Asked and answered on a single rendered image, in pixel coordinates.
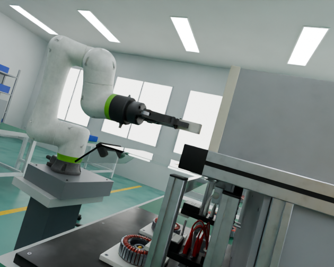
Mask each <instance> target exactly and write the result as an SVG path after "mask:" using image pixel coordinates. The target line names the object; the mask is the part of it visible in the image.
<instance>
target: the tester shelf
mask: <svg viewBox="0 0 334 267"><path fill-rule="evenodd" d="M178 168H180V169H183V170H186V171H189V172H193V173H196V174H199V175H203V176H206V177H209V178H212V179H216V180H219V181H222V182H225V183H228V184H231V185H235V186H238V187H241V188H244V189H247V190H250V191H253V192H257V193H260V194H263V195H267V196H269V197H272V198H275V199H279V200H282V201H285V202H289V203H292V204H295V205H297V206H301V207H304V208H307V209H311V210H314V211H317V212H320V213H323V214H326V215H329V216H333V217H334V185H333V184H330V183H326V182H322V181H318V180H315V179H311V178H308V177H305V176H300V175H297V174H293V173H290V172H285V171H282V170H278V169H275V168H272V167H268V166H264V165H260V164H257V163H253V162H249V161H245V160H242V159H239V158H235V157H231V156H227V155H224V154H220V153H216V152H213V151H210V150H206V149H203V148H199V147H196V146H192V145H188V144H184V147H183V150H182V154H181V158H180V161H179V165H178Z"/></svg>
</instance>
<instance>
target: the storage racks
mask: <svg viewBox="0 0 334 267"><path fill-rule="evenodd" d="M20 72H21V70H19V71H18V74H17V77H15V76H13V75H10V74H8V73H5V72H3V71H0V74H2V75H4V77H3V80H2V84H4V82H5V79H6V76H8V77H13V78H16V80H15V83H14V86H13V89H12V93H11V94H8V93H5V92H2V91H0V94H1V93H4V94H7V95H10V99H9V101H8V104H7V107H6V110H5V112H4V116H3V120H2V123H4V121H5V118H6V115H7V112H8V109H9V107H10V103H11V100H12V97H13V94H14V91H15V88H16V85H17V82H18V79H19V75H20Z"/></svg>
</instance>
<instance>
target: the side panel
mask: <svg viewBox="0 0 334 267"><path fill-rule="evenodd" d="M253 267H334V217H333V216H329V215H326V214H323V213H320V212H317V211H314V210H311V209H307V208H304V207H301V206H297V205H295V204H292V203H289V202H285V201H282V200H279V199H275V198H272V197H271V201H270V205H269V208H268V212H267V216H266V221H265V224H264V227H263V231H262V235H261V240H260V244H259V247H258V251H257V256H256V260H255V263H254V266H253Z"/></svg>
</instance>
